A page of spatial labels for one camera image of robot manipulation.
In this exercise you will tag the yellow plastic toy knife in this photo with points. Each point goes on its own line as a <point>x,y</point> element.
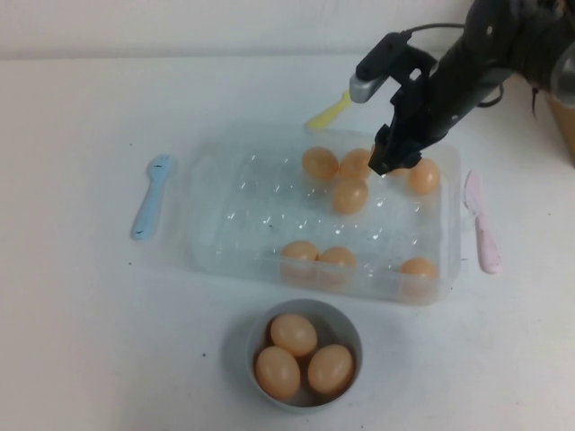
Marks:
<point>325,114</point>

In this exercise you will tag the grey round bowl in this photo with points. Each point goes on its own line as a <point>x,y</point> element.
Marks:
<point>256,328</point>

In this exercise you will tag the beige plastic egg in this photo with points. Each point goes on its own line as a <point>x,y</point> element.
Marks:
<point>424,177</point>
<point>298,252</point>
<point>399,172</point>
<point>337,259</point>
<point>293,334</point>
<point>277,372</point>
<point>320,163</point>
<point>418,269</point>
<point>329,369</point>
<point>351,196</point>
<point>354,164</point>

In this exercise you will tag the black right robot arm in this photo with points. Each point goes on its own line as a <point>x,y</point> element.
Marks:
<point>494,40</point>

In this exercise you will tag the pink plastic toy knife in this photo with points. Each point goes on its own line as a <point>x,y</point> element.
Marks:
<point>483,229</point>

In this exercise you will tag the brown cardboard box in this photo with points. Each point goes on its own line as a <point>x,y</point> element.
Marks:
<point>563,130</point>

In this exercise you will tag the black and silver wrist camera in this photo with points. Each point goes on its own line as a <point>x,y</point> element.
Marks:
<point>382,63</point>

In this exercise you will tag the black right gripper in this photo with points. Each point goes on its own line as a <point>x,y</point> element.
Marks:
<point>427,112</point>

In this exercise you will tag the blue plastic toy fork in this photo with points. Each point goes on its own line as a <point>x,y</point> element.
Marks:
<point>149,202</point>

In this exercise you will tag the clear plastic egg box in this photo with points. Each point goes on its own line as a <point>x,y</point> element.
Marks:
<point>251,211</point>

